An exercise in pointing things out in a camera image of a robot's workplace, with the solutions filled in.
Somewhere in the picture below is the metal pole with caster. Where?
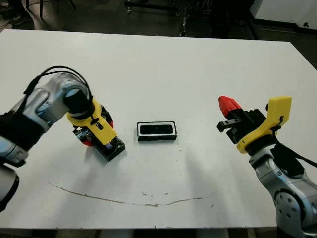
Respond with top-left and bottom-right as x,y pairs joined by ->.
179,7 -> 189,37

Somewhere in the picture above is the black metal cart frame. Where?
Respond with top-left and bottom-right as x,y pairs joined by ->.
123,0 -> 213,15

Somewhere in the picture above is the black box with white insert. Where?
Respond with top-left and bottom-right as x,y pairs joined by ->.
137,120 -> 178,142

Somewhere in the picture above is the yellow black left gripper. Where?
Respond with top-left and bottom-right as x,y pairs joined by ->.
67,98 -> 118,147

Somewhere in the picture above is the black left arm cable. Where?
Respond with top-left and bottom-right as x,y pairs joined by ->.
23,65 -> 94,102

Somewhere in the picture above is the white cabinet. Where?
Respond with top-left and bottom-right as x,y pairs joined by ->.
250,0 -> 317,29

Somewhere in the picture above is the black metal chair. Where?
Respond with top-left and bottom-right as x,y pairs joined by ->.
23,0 -> 76,20

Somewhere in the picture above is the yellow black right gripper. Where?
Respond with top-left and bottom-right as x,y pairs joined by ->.
216,95 -> 292,154

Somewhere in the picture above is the person's dark shoe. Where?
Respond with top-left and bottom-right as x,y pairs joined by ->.
8,14 -> 32,25

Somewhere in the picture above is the glossy black box lid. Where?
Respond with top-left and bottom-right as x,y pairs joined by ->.
73,126 -> 126,163

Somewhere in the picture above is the slim black camera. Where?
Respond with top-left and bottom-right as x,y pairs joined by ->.
139,123 -> 175,136

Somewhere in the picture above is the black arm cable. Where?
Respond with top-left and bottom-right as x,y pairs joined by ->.
23,65 -> 94,102
273,135 -> 317,167

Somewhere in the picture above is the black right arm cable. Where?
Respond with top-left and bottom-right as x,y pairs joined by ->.
273,135 -> 317,167

